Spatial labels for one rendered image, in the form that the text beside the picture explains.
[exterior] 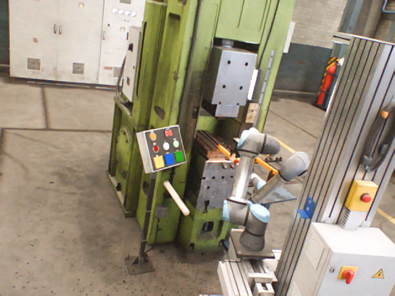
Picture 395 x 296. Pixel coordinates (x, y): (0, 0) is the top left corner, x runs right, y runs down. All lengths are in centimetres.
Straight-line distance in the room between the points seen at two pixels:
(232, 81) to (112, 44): 532
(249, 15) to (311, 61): 813
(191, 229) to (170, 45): 153
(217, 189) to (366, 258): 162
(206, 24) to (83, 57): 530
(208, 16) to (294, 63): 800
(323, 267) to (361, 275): 17
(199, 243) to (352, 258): 187
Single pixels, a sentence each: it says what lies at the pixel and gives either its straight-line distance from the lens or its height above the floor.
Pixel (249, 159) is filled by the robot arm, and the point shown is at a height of 128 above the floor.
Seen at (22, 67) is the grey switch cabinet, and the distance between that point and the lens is 788.
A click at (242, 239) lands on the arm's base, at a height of 85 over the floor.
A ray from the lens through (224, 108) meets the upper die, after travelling 286.
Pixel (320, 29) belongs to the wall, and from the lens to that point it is 1093.
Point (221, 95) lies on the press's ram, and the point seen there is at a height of 143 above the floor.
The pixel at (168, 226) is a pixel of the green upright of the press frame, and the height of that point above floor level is 19.
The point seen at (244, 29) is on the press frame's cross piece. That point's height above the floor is 191.
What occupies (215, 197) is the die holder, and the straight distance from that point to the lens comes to 311.
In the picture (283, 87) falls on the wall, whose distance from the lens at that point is 1068.
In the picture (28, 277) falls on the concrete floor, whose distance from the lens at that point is 310.
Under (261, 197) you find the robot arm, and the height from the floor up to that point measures 98.
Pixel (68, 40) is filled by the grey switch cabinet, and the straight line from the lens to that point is 779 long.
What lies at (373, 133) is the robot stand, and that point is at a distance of 168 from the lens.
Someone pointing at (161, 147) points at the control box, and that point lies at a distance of 255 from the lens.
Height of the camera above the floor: 206
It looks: 22 degrees down
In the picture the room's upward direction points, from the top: 11 degrees clockwise
